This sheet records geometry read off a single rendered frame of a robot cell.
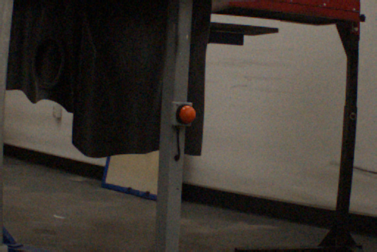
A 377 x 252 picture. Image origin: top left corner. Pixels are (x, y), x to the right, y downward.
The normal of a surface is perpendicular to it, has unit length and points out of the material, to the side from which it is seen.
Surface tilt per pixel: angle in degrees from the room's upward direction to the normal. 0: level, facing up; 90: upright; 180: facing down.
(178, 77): 90
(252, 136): 90
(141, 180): 77
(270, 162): 90
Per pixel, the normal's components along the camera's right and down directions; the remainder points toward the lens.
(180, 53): 0.66, 0.07
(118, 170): -0.71, -0.21
